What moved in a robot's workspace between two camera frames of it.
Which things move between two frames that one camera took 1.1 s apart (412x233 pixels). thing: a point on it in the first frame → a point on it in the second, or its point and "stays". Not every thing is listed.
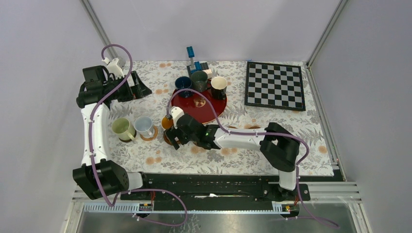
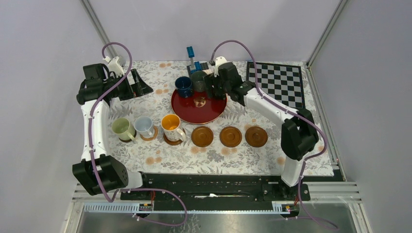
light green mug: [121, 126] stays
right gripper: [172, 134] → [209, 80]
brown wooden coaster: [166, 139] stays
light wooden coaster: [154, 136] stays
